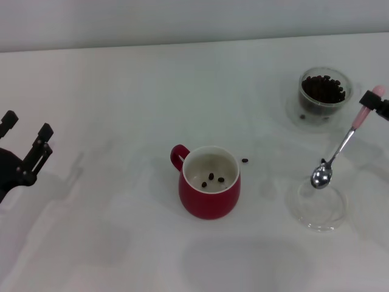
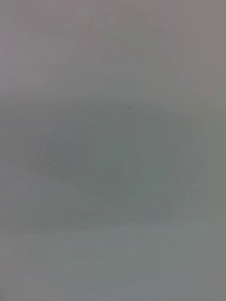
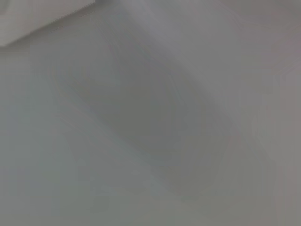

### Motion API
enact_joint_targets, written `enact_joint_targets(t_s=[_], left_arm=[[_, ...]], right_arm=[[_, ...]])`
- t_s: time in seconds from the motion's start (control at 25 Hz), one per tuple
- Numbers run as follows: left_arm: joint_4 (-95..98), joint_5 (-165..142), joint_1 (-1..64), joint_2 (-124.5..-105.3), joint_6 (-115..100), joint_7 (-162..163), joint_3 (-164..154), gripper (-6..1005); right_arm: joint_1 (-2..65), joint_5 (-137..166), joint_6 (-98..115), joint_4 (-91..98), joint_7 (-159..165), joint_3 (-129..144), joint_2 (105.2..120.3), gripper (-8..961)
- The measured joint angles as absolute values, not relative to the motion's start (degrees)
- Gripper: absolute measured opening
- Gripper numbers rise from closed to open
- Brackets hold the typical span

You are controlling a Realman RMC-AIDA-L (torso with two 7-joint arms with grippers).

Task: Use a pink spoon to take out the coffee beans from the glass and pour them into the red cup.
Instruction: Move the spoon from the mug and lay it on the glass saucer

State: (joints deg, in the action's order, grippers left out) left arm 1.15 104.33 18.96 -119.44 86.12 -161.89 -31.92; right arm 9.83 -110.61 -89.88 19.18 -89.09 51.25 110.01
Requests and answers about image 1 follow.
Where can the clear glass saucer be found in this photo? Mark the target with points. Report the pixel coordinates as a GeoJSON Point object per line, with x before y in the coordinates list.
{"type": "Point", "coordinates": [293, 117]}

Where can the small clear glass dish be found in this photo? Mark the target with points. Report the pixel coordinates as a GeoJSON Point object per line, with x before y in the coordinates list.
{"type": "Point", "coordinates": [337, 213]}

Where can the clear glass cup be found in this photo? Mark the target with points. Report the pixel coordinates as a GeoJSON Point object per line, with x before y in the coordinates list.
{"type": "Point", "coordinates": [349, 91]}

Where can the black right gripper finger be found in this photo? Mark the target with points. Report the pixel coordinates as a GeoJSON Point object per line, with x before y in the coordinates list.
{"type": "Point", "coordinates": [371, 98]}

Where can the red ceramic mug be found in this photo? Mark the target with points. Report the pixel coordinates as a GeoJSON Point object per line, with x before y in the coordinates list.
{"type": "Point", "coordinates": [209, 203]}

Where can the pile of coffee beans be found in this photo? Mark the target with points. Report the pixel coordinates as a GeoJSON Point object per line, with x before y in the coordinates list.
{"type": "Point", "coordinates": [322, 89]}

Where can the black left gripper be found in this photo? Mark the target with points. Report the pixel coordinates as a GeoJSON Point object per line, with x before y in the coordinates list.
{"type": "Point", "coordinates": [7, 170]}

